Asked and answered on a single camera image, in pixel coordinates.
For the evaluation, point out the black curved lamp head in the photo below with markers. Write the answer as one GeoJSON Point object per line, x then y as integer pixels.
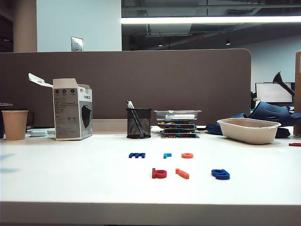
{"type": "Point", "coordinates": [279, 78]}

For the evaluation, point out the orange letter o magnet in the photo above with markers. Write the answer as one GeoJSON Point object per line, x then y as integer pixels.
{"type": "Point", "coordinates": [187, 155]}

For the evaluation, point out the dark blue bag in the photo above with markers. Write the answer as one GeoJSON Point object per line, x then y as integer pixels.
{"type": "Point", "coordinates": [270, 110]}

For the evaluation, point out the brown wooden box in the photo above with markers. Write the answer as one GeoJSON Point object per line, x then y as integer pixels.
{"type": "Point", "coordinates": [298, 94]}

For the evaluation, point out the blue letter g magnet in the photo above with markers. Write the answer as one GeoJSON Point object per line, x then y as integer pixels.
{"type": "Point", "coordinates": [220, 174]}

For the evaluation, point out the blue letter r magnet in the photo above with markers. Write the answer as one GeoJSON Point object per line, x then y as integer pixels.
{"type": "Point", "coordinates": [167, 155]}

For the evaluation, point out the orange letter i magnet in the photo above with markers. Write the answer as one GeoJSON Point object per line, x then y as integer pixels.
{"type": "Point", "coordinates": [182, 173]}

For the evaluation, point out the tan paper cup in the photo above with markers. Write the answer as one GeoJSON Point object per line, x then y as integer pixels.
{"type": "Point", "coordinates": [14, 124]}

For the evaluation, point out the linear ceiling light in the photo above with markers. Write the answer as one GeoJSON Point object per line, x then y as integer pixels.
{"type": "Point", "coordinates": [200, 19]}

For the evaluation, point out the brown desk partition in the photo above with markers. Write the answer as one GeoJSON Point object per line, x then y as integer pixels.
{"type": "Point", "coordinates": [141, 77]}

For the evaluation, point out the computer monitor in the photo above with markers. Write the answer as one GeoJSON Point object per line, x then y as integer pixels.
{"type": "Point", "coordinates": [270, 93]}

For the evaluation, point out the beige oval bowl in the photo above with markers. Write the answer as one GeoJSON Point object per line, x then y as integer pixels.
{"type": "Point", "coordinates": [249, 133]}

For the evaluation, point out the teal letter puzzle board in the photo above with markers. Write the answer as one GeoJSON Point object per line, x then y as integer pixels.
{"type": "Point", "coordinates": [179, 135]}
{"type": "Point", "coordinates": [181, 131]}
{"type": "Point", "coordinates": [177, 126]}
{"type": "Point", "coordinates": [176, 122]}

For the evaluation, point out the metal wall plate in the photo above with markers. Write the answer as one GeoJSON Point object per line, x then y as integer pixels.
{"type": "Point", "coordinates": [77, 43]}

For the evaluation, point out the red letter b magnet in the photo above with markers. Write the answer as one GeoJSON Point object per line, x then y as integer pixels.
{"type": "Point", "coordinates": [159, 173]}

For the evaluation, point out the black mesh pen holder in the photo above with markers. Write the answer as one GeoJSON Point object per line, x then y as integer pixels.
{"type": "Point", "coordinates": [138, 124]}

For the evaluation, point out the red letter h magnet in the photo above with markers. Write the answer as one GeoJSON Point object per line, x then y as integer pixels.
{"type": "Point", "coordinates": [295, 144]}

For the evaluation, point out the blue letter m magnet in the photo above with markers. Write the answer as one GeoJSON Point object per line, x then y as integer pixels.
{"type": "Point", "coordinates": [137, 155]}

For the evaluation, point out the white grey mask box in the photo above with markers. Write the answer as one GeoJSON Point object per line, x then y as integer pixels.
{"type": "Point", "coordinates": [68, 110]}

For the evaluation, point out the silver pen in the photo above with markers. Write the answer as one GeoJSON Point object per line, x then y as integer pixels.
{"type": "Point", "coordinates": [129, 104]}

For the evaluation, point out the white flat case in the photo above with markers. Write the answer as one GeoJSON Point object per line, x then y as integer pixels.
{"type": "Point", "coordinates": [38, 133]}

